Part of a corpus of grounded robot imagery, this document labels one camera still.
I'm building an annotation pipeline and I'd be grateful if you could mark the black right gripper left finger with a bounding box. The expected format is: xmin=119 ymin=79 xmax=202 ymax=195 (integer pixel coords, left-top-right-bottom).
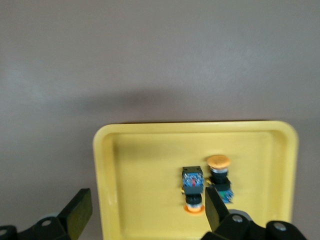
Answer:
xmin=0 ymin=188 xmax=94 ymax=240

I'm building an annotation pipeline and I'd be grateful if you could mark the yellow plastic tray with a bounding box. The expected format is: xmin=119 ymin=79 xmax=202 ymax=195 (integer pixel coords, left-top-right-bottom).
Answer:
xmin=92 ymin=120 xmax=300 ymax=240

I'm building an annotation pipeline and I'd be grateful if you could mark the yellow mushroom push button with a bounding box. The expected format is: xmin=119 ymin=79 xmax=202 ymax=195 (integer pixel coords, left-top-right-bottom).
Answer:
xmin=205 ymin=154 xmax=235 ymax=205
xmin=180 ymin=165 xmax=206 ymax=216

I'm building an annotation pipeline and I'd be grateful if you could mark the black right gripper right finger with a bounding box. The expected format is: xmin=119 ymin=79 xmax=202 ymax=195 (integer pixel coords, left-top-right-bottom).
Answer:
xmin=202 ymin=186 xmax=310 ymax=240

